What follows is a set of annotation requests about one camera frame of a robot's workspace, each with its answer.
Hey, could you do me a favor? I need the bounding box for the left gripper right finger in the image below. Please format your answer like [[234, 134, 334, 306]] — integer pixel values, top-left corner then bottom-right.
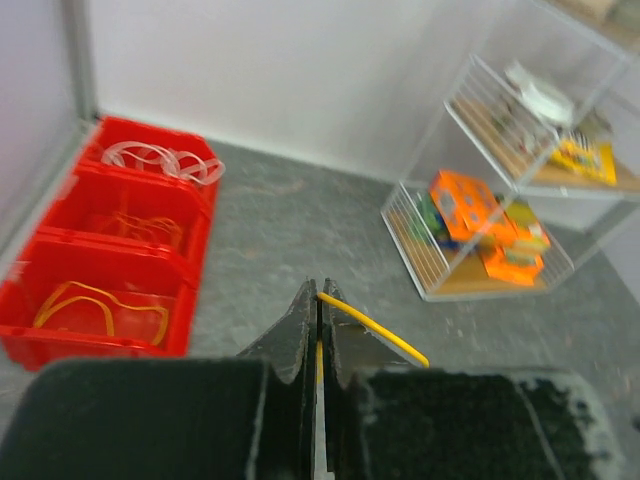
[[319, 279, 625, 479]]

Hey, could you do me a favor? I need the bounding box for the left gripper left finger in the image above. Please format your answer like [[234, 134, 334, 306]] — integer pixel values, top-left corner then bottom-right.
[[1, 280, 317, 479]]

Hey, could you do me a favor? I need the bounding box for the orange cable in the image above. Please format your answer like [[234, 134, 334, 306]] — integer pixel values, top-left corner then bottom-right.
[[89, 209, 185, 249]]

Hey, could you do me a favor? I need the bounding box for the white cable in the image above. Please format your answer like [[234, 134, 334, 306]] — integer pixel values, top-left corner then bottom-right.
[[164, 148, 226, 187], [101, 141, 174, 174]]

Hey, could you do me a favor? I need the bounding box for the green snack box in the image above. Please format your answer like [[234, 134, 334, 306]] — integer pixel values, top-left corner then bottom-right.
[[411, 194, 450, 246]]

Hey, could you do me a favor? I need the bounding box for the red storage bin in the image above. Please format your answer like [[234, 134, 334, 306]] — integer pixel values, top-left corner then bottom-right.
[[1, 116, 224, 371]]

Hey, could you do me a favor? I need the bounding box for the orange snack box right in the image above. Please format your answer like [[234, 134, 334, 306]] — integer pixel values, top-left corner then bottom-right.
[[480, 200, 551, 287]]

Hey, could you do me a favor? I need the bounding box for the orange snack box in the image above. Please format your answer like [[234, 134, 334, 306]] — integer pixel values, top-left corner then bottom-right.
[[480, 200, 551, 287], [429, 170, 516, 244]]

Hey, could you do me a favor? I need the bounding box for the orange snack box left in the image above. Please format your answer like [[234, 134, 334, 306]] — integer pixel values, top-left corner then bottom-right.
[[429, 170, 516, 244]]

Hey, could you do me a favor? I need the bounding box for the yellow candy bag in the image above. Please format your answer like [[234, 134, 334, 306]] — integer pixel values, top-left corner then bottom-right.
[[549, 133, 617, 185]]

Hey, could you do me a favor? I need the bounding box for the coffee cup with lid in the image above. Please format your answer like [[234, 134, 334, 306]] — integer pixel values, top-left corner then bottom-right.
[[504, 61, 575, 128]]

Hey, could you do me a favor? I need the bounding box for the white wire shelf rack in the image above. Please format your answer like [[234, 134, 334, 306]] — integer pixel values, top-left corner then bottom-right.
[[381, 1, 639, 302]]

